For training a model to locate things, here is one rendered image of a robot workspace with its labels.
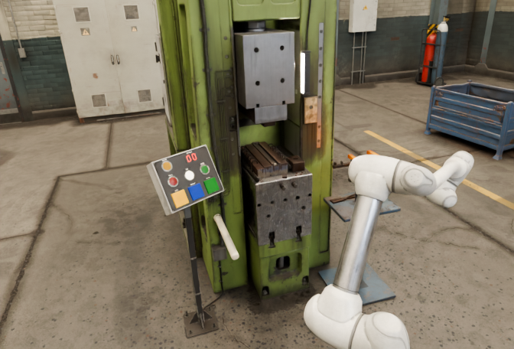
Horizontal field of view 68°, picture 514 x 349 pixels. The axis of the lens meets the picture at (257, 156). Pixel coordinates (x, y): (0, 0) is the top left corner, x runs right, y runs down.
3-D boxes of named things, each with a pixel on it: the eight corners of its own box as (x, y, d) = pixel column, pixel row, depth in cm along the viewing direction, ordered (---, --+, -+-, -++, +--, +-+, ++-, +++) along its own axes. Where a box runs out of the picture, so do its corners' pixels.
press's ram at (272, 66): (307, 101, 225) (308, 30, 210) (245, 109, 215) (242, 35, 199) (281, 88, 262) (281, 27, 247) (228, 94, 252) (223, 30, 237)
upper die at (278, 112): (287, 119, 225) (287, 104, 221) (255, 124, 220) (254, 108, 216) (264, 103, 262) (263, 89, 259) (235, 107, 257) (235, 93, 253)
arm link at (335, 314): (346, 360, 135) (293, 332, 147) (359, 352, 148) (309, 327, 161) (401, 155, 143) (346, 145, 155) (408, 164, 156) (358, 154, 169)
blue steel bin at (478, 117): (540, 148, 493) (554, 94, 466) (498, 160, 465) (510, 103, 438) (461, 124, 595) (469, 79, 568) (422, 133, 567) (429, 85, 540)
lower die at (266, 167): (287, 174, 238) (287, 161, 235) (257, 179, 233) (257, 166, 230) (265, 151, 276) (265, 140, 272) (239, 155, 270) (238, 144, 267)
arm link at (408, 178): (440, 171, 149) (405, 163, 157) (434, 163, 134) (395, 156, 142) (433, 203, 149) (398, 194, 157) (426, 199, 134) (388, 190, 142)
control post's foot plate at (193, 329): (220, 330, 241) (219, 318, 238) (186, 340, 235) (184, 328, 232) (213, 306, 260) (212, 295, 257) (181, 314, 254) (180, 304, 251)
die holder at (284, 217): (311, 233, 254) (313, 173, 237) (258, 246, 244) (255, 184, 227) (281, 197, 304) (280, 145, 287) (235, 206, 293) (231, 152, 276)
